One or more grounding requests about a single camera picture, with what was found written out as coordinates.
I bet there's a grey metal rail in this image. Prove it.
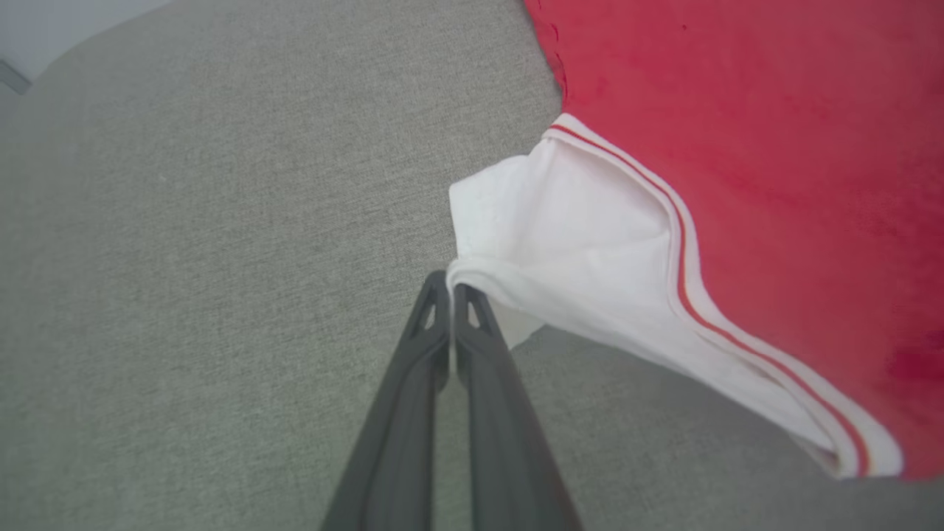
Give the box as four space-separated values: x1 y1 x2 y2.
0 59 32 96

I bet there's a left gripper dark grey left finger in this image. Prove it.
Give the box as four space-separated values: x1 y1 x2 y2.
320 270 451 531

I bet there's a red and white garment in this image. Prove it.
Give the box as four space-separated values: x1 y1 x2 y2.
447 0 944 482

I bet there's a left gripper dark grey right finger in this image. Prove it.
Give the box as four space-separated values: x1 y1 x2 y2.
451 282 584 531

